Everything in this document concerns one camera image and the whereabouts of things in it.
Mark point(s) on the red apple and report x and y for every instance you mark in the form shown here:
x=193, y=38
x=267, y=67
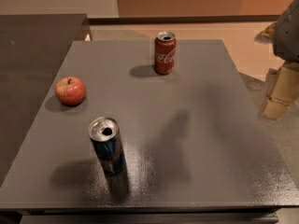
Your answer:
x=70, y=91

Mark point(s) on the blue silver redbull can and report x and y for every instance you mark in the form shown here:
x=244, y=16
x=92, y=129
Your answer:
x=105, y=135

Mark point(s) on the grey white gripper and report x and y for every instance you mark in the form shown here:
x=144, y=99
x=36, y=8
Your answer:
x=287, y=37

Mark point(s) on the red coke can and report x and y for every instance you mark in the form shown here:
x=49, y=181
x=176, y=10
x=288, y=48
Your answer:
x=164, y=52

